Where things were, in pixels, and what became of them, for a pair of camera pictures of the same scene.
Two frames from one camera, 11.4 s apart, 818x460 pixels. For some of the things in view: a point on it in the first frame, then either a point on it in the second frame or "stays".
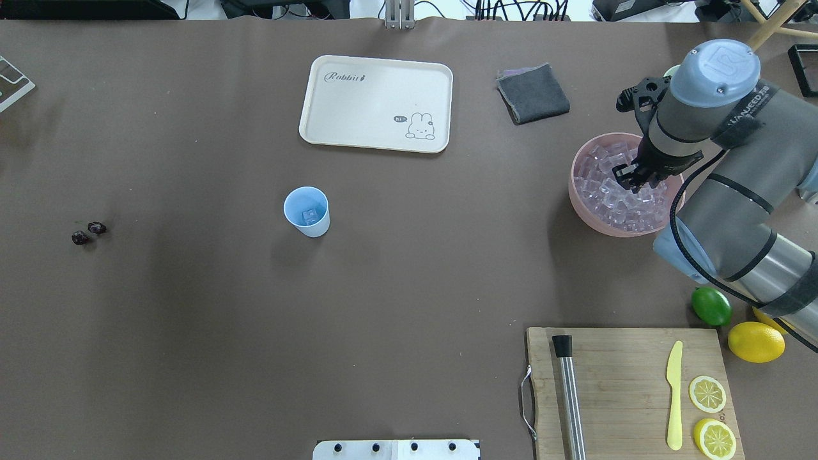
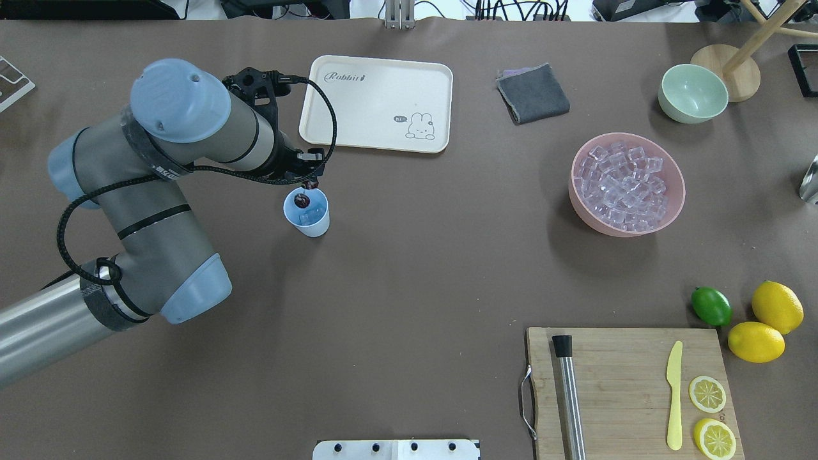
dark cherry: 96,227 to 301,200
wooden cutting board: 624,391 stays
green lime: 712,306 stays
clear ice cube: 310,216 stays
